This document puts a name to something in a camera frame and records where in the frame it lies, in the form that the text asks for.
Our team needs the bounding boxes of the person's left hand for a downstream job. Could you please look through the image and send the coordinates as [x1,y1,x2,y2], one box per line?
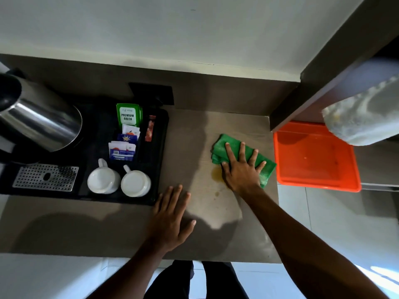
[146,184,197,252]

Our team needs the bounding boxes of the person's right hand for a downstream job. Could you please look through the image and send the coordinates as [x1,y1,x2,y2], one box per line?
[221,142,267,197]

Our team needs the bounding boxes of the green cleaning cloth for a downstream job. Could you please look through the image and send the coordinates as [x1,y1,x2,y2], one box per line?
[211,134,277,189]

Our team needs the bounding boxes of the person's left forearm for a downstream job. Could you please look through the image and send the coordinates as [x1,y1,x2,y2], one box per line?
[86,240,170,299]

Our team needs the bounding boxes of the person's right forearm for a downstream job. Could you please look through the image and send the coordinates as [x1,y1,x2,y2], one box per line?
[239,186,390,299]

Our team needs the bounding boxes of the white ceramic cup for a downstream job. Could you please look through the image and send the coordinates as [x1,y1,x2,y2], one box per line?
[121,165,152,198]
[87,158,121,195]

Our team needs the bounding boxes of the orange plastic tub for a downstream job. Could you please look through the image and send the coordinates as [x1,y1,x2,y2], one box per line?
[273,121,362,193]

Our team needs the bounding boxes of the black serving tray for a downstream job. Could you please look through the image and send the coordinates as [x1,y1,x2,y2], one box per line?
[0,102,170,206]

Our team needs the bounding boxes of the person's black trousers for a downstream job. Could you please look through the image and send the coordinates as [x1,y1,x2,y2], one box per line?
[144,260,250,299]

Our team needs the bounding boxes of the white and blue sachet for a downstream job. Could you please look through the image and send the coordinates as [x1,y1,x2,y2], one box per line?
[108,141,137,162]

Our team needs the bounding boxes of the red sachet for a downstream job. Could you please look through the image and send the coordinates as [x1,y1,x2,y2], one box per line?
[145,115,156,142]

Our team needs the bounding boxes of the white sachet with orange print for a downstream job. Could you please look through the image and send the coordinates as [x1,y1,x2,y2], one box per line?
[122,124,141,137]

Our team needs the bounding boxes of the green tea bag packet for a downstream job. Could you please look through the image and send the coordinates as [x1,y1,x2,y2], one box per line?
[116,103,143,127]

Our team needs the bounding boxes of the perforated metal drip grate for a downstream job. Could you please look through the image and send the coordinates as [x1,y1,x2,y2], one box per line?
[12,164,80,192]

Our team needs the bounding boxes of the white plastic bag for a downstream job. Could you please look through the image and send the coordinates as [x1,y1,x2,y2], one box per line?
[322,76,399,147]

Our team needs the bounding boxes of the dark brown cabinet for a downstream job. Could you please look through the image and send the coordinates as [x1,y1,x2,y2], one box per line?
[269,0,399,133]

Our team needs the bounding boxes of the stainless steel electric kettle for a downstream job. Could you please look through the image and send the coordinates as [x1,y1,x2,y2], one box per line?
[0,71,83,164]

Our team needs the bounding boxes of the black wall socket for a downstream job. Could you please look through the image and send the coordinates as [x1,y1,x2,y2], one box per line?
[128,82,174,106]

